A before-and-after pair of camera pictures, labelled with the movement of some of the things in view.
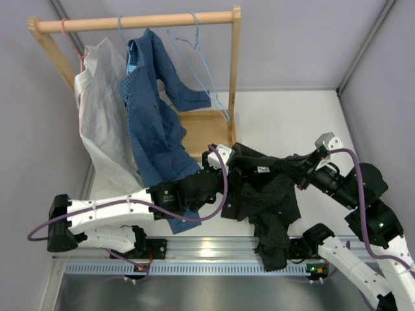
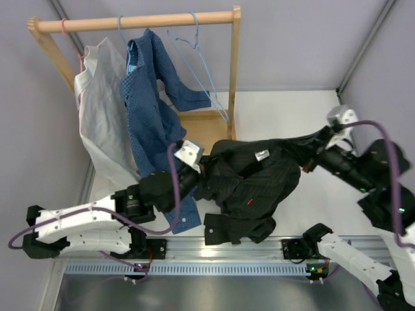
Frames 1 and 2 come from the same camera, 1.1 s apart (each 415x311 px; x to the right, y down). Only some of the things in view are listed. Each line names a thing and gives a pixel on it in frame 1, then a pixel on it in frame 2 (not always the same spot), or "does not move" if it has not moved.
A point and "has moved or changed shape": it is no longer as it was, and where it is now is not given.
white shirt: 104,127 does not move
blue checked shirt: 154,100 does not move
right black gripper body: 316,159 → 335,160
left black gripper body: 233,188 → 187,181
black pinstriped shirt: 258,188 has moved or changed shape
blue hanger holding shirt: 130,68 does not move
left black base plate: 155,249 does not move
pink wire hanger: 80,56 does not move
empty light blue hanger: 224,112 does not move
